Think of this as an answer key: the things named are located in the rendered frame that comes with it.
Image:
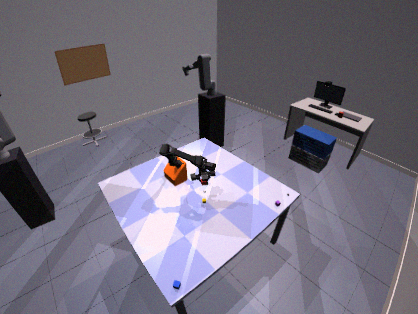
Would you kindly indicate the small blue block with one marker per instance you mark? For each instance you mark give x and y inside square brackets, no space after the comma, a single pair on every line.
[177,284]

